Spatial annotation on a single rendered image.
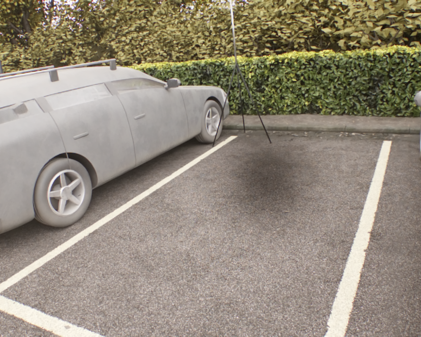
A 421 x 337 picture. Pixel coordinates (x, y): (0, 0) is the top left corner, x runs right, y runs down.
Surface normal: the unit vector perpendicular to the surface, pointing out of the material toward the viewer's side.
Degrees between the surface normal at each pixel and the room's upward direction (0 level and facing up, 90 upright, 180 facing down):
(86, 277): 0
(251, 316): 0
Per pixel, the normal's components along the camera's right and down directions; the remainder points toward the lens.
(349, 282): -0.11, -0.94
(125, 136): 0.86, -0.03
